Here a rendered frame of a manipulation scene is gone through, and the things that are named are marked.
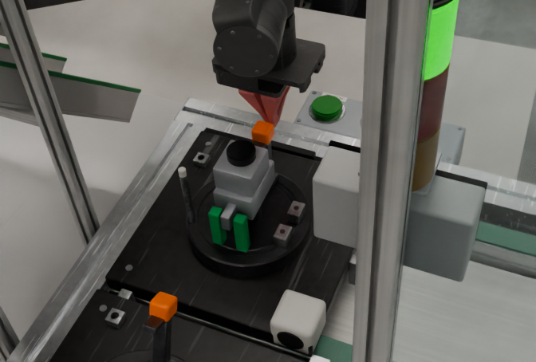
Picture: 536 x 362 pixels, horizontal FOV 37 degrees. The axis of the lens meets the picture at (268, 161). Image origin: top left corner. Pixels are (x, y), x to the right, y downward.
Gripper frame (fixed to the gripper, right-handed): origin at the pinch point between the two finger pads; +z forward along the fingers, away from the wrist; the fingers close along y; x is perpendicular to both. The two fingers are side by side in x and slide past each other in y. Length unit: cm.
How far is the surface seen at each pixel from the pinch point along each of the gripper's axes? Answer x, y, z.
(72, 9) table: 33, -53, 21
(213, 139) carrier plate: 3.3, -10.2, 9.8
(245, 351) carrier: -22.5, 5.7, 9.9
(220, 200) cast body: -11.0, -1.6, 2.4
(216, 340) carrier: -22.5, 2.5, 9.8
